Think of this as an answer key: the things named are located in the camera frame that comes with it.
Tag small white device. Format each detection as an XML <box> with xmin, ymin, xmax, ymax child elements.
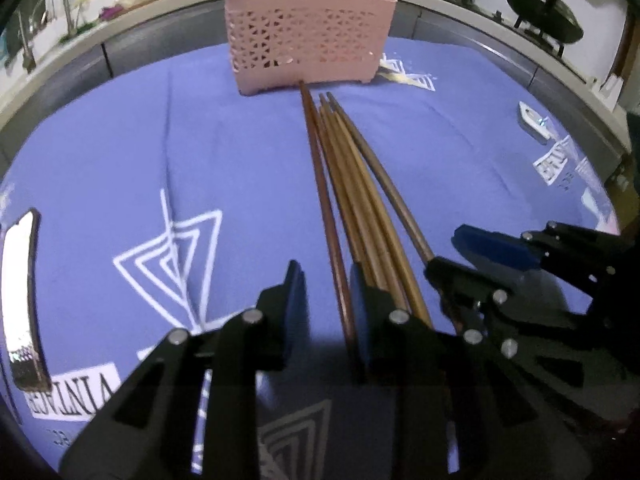
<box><xmin>517</xmin><ymin>101</ymin><xmax>560</xmax><ymax>147</ymax></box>

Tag pink perforated utensil basket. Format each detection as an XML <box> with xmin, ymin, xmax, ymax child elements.
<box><xmin>223</xmin><ymin>0</ymin><xmax>398</xmax><ymax>97</ymax></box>

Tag purple printed tablecloth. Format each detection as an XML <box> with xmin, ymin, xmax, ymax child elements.
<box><xmin>0</xmin><ymin>35</ymin><xmax>623</xmax><ymax>480</ymax></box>

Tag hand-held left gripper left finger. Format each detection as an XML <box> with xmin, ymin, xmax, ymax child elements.
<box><xmin>60</xmin><ymin>260</ymin><xmax>308</xmax><ymax>480</ymax></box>

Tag black pan with lid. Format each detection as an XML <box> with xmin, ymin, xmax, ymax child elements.
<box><xmin>504</xmin><ymin>0</ymin><xmax>585</xmax><ymax>46</ymax></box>

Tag grey-brown chopstick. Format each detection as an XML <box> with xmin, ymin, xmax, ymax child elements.
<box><xmin>326</xmin><ymin>91</ymin><xmax>437</xmax><ymax>265</ymax></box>

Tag black smartphone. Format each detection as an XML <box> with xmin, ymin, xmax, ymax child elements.
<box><xmin>0</xmin><ymin>208</ymin><xmax>53</xmax><ymax>393</ymax></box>

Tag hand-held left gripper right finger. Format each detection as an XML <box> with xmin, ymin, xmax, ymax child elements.
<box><xmin>350</xmin><ymin>262</ymin><xmax>592</xmax><ymax>480</ymax></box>

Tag kitchen counter with grey cabinets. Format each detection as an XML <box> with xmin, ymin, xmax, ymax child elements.
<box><xmin>0</xmin><ymin>0</ymin><xmax>640</xmax><ymax>171</ymax></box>

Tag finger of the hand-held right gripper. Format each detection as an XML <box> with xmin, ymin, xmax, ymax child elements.
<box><xmin>452</xmin><ymin>220</ymin><xmax>640</xmax><ymax>321</ymax></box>
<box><xmin>424</xmin><ymin>256</ymin><xmax>640</xmax><ymax>423</ymax></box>

